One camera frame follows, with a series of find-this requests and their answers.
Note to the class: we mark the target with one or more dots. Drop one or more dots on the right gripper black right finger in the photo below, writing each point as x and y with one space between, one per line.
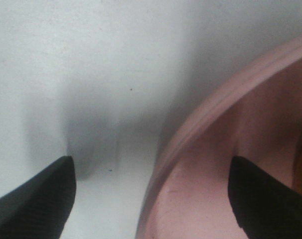
263 207

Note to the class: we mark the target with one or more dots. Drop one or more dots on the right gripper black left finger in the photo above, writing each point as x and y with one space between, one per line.
40 207

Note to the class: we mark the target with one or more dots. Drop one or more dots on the pink round plate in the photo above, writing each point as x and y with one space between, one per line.
256 114

